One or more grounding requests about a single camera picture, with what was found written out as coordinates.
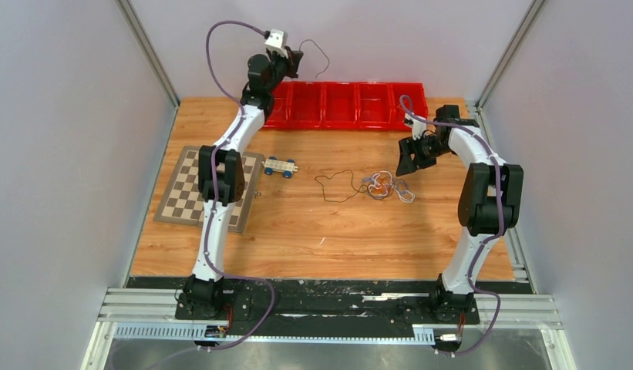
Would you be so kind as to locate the right aluminium frame post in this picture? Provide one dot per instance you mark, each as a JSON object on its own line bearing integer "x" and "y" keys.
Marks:
{"x": 513, "y": 46}

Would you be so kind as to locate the checkered chessboard mat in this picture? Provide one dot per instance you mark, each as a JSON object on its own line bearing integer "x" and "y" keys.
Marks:
{"x": 182, "y": 202}

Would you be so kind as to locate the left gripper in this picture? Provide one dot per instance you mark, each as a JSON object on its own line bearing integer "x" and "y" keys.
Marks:
{"x": 292, "y": 62}

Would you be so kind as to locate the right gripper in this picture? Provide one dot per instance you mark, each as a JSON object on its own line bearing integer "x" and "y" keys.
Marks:
{"x": 408, "y": 147}

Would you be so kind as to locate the white toy car blue wheels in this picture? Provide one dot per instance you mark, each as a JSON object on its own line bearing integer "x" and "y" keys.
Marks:
{"x": 273, "y": 165}

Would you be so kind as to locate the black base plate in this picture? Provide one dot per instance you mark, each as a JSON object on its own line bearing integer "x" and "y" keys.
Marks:
{"x": 318, "y": 308}

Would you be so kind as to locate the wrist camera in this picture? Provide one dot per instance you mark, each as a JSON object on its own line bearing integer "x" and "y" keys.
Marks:
{"x": 275, "y": 41}
{"x": 417, "y": 125}

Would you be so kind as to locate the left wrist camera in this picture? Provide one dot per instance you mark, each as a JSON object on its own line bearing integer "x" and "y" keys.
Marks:
{"x": 275, "y": 41}

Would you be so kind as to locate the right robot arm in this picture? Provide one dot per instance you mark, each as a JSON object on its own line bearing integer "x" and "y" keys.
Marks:
{"x": 489, "y": 202}

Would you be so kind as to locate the aluminium front rail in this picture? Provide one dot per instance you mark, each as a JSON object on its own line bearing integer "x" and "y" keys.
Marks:
{"x": 145, "y": 314}

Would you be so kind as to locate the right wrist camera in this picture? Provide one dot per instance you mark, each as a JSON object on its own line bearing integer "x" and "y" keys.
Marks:
{"x": 417, "y": 125}

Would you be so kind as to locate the left aluminium frame post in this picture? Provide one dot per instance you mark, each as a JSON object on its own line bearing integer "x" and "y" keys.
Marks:
{"x": 136, "y": 27}

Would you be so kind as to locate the aluminium frame post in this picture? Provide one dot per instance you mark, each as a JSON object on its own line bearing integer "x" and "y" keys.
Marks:
{"x": 136, "y": 27}
{"x": 513, "y": 46}

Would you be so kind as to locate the red bin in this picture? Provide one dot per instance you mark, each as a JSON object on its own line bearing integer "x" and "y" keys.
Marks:
{"x": 374, "y": 113}
{"x": 278, "y": 118}
{"x": 305, "y": 108}
{"x": 415, "y": 91}
{"x": 340, "y": 106}

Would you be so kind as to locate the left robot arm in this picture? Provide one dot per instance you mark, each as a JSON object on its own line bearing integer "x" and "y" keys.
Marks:
{"x": 221, "y": 177}

